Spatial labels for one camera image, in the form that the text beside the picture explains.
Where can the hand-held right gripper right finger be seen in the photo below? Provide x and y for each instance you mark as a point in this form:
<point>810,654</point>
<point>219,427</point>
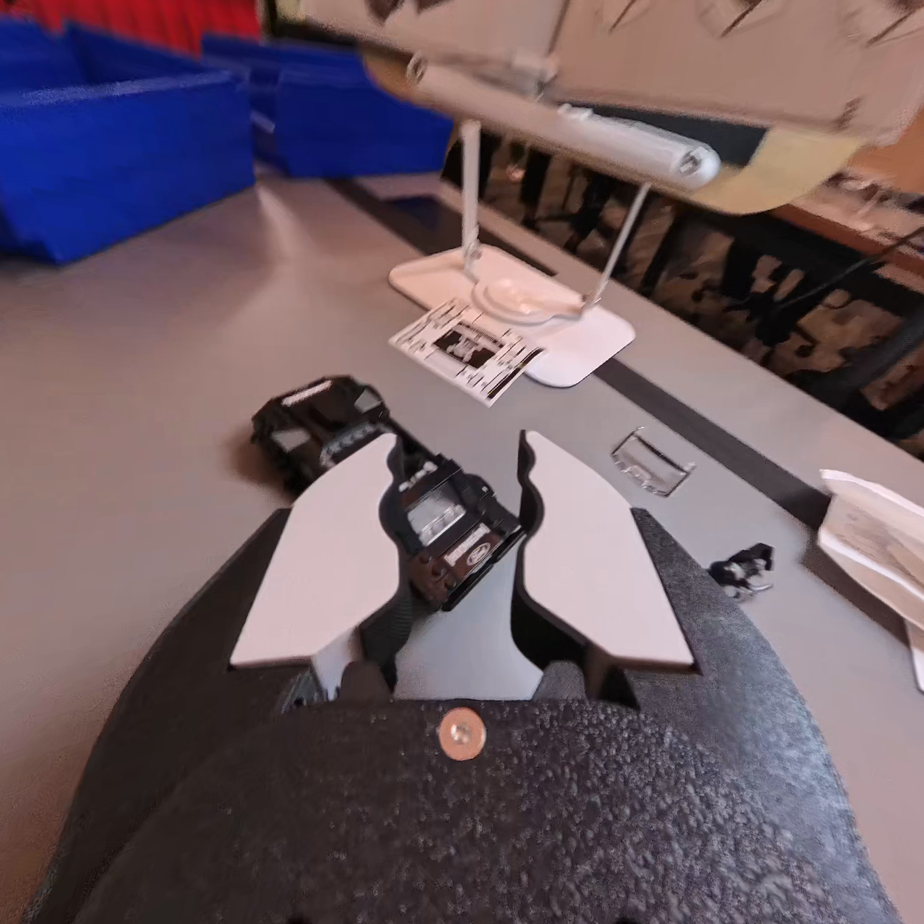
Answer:
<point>599,571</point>

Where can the lego instruction booklet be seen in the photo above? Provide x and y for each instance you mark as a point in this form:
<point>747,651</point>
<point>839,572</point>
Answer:
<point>693,58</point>

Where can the white paper bags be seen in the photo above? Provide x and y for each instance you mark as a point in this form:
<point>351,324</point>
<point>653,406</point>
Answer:
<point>874,556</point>

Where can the clear lego windshield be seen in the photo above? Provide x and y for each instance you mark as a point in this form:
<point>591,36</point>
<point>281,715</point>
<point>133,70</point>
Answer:
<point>653,462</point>

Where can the sticker sheet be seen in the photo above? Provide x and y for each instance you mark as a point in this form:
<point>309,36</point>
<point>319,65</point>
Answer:
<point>462,354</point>

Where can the black lego car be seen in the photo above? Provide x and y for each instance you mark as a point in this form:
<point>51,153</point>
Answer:
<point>347,419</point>

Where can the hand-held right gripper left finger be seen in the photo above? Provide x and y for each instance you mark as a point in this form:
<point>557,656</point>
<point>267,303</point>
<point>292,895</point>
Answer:
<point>325,563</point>

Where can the black lego axle assembly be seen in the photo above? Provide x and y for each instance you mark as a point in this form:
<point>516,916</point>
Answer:
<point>744,571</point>

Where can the red storage bin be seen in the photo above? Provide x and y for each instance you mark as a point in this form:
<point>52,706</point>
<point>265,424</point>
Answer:
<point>145,18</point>

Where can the tan curved panel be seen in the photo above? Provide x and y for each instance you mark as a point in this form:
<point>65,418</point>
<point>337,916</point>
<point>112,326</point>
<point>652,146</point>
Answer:
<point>787,173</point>

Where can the white booklet stand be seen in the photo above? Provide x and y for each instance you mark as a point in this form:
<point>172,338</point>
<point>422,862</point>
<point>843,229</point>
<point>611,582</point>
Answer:
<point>520,303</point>

